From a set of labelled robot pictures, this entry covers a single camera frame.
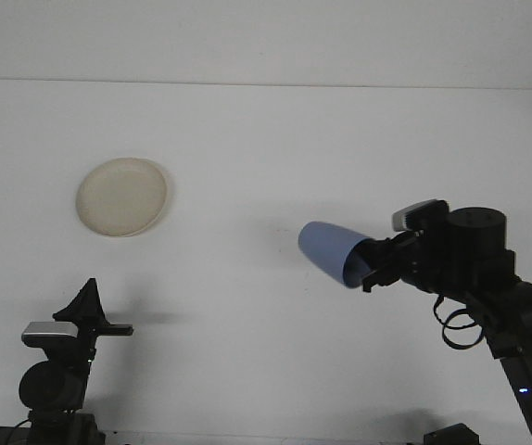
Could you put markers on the pale round plate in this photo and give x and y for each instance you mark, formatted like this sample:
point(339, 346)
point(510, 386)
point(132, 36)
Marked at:
point(122, 199)

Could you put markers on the pale blue cup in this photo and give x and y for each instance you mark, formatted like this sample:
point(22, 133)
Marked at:
point(326, 248)

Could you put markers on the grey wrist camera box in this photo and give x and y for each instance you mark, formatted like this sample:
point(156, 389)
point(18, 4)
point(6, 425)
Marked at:
point(409, 215)
point(48, 331)

